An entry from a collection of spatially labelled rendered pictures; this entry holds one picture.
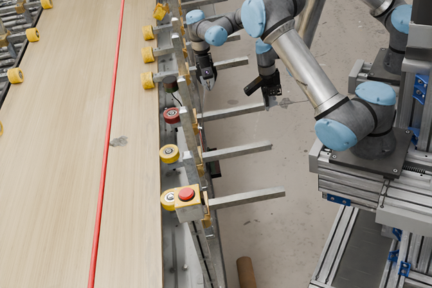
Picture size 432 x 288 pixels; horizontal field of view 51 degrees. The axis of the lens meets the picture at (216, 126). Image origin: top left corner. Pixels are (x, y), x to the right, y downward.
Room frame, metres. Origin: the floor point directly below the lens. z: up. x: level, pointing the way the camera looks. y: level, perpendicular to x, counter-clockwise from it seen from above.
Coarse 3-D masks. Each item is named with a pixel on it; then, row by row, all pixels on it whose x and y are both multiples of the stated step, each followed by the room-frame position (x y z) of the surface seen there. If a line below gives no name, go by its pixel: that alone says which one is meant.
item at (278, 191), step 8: (248, 192) 1.15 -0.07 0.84; (256, 192) 1.15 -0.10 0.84; (264, 192) 1.14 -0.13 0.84; (272, 192) 1.13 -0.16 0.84; (280, 192) 1.13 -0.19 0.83; (208, 200) 1.16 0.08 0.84; (216, 200) 1.15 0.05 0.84; (224, 200) 1.14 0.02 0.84; (232, 200) 1.13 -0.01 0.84; (240, 200) 1.13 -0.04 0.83; (248, 200) 1.13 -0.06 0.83; (256, 200) 1.13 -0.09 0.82; (264, 200) 1.13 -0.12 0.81; (216, 208) 1.13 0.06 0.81; (176, 216) 1.13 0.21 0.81
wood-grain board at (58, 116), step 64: (64, 0) 3.24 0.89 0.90; (128, 0) 3.01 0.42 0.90; (64, 64) 2.30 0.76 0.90; (128, 64) 2.16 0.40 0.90; (64, 128) 1.70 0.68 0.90; (128, 128) 1.61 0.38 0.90; (0, 192) 1.36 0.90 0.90; (64, 192) 1.28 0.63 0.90; (128, 192) 1.22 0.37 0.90; (0, 256) 1.03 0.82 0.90; (64, 256) 0.98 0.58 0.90; (128, 256) 0.93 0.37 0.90
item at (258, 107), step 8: (248, 104) 1.65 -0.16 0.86; (256, 104) 1.64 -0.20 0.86; (208, 112) 1.65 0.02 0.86; (216, 112) 1.64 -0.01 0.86; (224, 112) 1.63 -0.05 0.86; (232, 112) 1.63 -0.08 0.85; (240, 112) 1.63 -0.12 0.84; (248, 112) 1.63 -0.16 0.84; (200, 120) 1.63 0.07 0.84; (208, 120) 1.63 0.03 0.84
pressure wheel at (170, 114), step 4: (172, 108) 1.68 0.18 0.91; (176, 108) 1.67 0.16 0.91; (164, 112) 1.66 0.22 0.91; (168, 112) 1.65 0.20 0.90; (172, 112) 1.64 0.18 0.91; (176, 112) 1.64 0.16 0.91; (164, 116) 1.63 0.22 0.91; (168, 116) 1.62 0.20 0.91; (172, 116) 1.62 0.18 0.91; (176, 116) 1.61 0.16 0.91; (168, 120) 1.61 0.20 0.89; (172, 120) 1.61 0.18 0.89; (176, 120) 1.61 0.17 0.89; (176, 128) 1.64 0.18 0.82
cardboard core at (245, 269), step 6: (240, 258) 1.40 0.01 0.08; (246, 258) 1.39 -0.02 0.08; (240, 264) 1.36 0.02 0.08; (246, 264) 1.36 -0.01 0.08; (240, 270) 1.33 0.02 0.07; (246, 270) 1.32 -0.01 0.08; (252, 270) 1.33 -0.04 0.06; (240, 276) 1.30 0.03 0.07; (246, 276) 1.29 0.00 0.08; (252, 276) 1.29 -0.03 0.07; (240, 282) 1.27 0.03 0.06; (246, 282) 1.25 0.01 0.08; (252, 282) 1.25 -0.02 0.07
